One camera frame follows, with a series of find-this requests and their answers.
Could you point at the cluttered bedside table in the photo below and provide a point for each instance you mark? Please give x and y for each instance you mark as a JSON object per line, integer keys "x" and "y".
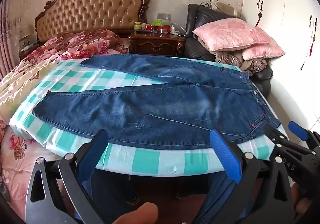
{"x": 27, "y": 44}

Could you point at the tufted tan carved headboard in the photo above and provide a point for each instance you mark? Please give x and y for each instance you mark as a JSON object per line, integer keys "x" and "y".
{"x": 87, "y": 9}

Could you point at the person's right hand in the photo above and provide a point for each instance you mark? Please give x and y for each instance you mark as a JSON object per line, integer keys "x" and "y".
{"x": 303, "y": 205}

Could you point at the large pink pillow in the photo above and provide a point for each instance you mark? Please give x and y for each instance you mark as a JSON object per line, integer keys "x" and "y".
{"x": 230, "y": 34}

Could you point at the white wardrobe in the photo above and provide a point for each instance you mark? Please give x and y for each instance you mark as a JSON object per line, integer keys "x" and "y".
{"x": 280, "y": 39}

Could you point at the person's left hand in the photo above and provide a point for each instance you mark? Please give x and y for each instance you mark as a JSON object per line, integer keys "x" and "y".
{"x": 137, "y": 214}

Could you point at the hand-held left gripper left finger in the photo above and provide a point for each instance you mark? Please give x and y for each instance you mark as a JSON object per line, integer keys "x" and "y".
{"x": 93, "y": 156}

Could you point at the blue denim pants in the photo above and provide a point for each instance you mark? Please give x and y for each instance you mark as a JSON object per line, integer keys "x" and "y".
{"x": 150, "y": 114}

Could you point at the red box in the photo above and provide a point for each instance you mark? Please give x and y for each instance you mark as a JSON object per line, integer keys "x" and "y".
{"x": 152, "y": 28}

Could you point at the pale floral bedsheet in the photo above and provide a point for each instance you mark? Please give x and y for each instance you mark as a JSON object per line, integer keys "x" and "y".
{"x": 17, "y": 139}

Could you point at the plaid beige blanket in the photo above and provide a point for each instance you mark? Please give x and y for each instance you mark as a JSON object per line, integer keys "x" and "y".
{"x": 232, "y": 60}

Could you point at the person's leg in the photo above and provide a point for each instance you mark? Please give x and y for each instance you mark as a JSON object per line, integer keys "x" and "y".
{"x": 220, "y": 197}

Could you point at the dark wooden nightstand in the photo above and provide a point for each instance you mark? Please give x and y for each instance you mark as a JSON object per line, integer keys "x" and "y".
{"x": 155, "y": 44}

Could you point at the pink curtain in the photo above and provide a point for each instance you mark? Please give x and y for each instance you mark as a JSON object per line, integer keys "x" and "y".
{"x": 6, "y": 39}

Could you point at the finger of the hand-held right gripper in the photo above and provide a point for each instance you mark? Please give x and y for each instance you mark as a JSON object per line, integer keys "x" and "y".
{"x": 281, "y": 139}
{"x": 298, "y": 131}

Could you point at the wall socket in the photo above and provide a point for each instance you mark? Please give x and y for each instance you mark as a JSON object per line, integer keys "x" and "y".
{"x": 164, "y": 16}

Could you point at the yellow jar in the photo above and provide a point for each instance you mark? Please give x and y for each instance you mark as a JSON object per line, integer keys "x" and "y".
{"x": 137, "y": 26}

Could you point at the white power strip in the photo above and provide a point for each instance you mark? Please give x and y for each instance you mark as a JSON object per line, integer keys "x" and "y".
{"x": 175, "y": 32}

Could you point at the red hanging ornament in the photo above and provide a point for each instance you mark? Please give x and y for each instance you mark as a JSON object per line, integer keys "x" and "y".
{"x": 311, "y": 41}
{"x": 259, "y": 18}

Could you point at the black leather armchair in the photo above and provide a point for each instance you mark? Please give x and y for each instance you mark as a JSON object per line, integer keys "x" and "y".
{"x": 195, "y": 49}

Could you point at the small pink pillow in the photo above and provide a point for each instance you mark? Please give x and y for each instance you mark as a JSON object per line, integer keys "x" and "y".
{"x": 265, "y": 51}

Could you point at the green checked tablecloth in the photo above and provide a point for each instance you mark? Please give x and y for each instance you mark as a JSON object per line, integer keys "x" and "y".
{"x": 145, "y": 161}

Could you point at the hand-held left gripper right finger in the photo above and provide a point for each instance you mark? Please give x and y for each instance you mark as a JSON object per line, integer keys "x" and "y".
{"x": 225, "y": 156}

